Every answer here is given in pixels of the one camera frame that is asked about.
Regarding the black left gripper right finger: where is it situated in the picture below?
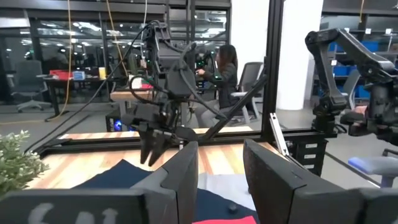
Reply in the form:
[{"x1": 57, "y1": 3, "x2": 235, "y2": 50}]
[{"x1": 243, "y1": 138, "x2": 398, "y2": 224}]

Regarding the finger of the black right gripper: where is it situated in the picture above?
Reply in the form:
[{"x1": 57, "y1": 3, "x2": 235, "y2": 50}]
[
  {"x1": 121, "y1": 105, "x2": 155, "y2": 164},
  {"x1": 148, "y1": 126, "x2": 199, "y2": 167}
]

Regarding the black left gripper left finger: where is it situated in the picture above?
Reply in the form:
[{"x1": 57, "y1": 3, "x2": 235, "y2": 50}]
[{"x1": 0, "y1": 141, "x2": 199, "y2": 224}]

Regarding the black computer tower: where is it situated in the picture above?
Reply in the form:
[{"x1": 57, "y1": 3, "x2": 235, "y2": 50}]
[{"x1": 104, "y1": 107, "x2": 128, "y2": 133}]

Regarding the white cup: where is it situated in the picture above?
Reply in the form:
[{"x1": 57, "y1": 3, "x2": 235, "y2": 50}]
[{"x1": 130, "y1": 76, "x2": 144, "y2": 91}]

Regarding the black box with white labels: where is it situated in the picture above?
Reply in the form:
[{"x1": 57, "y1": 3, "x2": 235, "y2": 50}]
[{"x1": 292, "y1": 139, "x2": 328, "y2": 177}]

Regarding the navy blue cloth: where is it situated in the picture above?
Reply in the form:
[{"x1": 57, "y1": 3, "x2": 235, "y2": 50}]
[{"x1": 72, "y1": 159, "x2": 261, "y2": 224}]

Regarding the light grey cloth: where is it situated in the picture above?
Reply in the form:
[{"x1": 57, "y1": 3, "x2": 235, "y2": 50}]
[{"x1": 198, "y1": 172, "x2": 259, "y2": 212}]

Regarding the red cloth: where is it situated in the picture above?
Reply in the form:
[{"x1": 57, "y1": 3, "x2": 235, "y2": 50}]
[{"x1": 192, "y1": 215, "x2": 258, "y2": 224}]

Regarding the dark office table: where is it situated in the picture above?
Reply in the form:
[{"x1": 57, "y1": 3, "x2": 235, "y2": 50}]
[{"x1": 43, "y1": 76, "x2": 108, "y2": 122}]

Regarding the person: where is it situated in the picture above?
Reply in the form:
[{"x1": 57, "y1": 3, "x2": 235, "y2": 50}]
[{"x1": 194, "y1": 44, "x2": 240, "y2": 128}]

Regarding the red box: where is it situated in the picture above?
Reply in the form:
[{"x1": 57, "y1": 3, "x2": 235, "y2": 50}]
[{"x1": 49, "y1": 69, "x2": 74, "y2": 81}]

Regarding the blue-grey padded stool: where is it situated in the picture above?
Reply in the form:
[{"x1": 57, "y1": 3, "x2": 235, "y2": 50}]
[{"x1": 347, "y1": 155, "x2": 398, "y2": 189}]

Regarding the grey mesh office chair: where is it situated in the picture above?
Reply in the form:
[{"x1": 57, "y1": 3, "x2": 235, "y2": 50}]
[{"x1": 231, "y1": 61, "x2": 265, "y2": 124}]

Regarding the green plant in black pot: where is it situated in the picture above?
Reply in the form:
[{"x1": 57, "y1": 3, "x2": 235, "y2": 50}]
[{"x1": 0, "y1": 129, "x2": 50, "y2": 200}]

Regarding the shelf with blue bins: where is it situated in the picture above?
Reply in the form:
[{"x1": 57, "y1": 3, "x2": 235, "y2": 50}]
[{"x1": 320, "y1": 27, "x2": 398, "y2": 100}]

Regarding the white metal bracket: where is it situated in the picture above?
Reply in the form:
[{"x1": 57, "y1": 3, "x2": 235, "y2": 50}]
[{"x1": 269, "y1": 112, "x2": 290, "y2": 157}]

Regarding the yellow hanging cable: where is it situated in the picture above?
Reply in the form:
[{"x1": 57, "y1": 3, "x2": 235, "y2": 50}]
[
  {"x1": 45, "y1": 0, "x2": 73, "y2": 123},
  {"x1": 105, "y1": 0, "x2": 130, "y2": 78}
]

